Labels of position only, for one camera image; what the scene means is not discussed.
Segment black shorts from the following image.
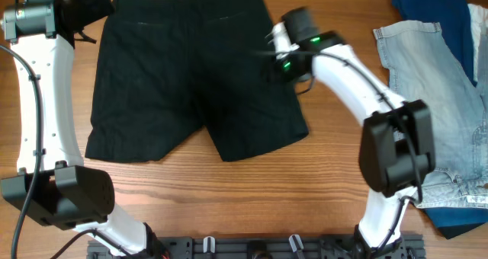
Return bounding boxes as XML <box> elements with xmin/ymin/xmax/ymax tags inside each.
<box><xmin>85</xmin><ymin>0</ymin><xmax>309</xmax><ymax>163</ymax></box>

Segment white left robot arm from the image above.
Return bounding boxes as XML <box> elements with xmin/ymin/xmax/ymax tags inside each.
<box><xmin>1</xmin><ymin>0</ymin><xmax>165</xmax><ymax>258</ymax></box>

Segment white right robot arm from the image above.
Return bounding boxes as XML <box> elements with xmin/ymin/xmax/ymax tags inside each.
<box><xmin>270</xmin><ymin>23</ymin><xmax>435</xmax><ymax>258</ymax></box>

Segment light blue denim shorts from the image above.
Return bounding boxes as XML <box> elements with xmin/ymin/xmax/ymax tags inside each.
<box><xmin>374</xmin><ymin>21</ymin><xmax>487</xmax><ymax>209</ymax></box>

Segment dark blue garment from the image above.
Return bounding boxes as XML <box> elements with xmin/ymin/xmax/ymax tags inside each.
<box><xmin>392</xmin><ymin>0</ymin><xmax>487</xmax><ymax>239</ymax></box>

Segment white garment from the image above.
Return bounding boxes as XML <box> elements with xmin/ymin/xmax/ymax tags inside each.
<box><xmin>467</xmin><ymin>4</ymin><xmax>487</xmax><ymax>82</ymax></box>

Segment black metal base rail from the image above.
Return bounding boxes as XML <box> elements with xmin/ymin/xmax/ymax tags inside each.
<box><xmin>86</xmin><ymin>234</ymin><xmax>426</xmax><ymax>259</ymax></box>

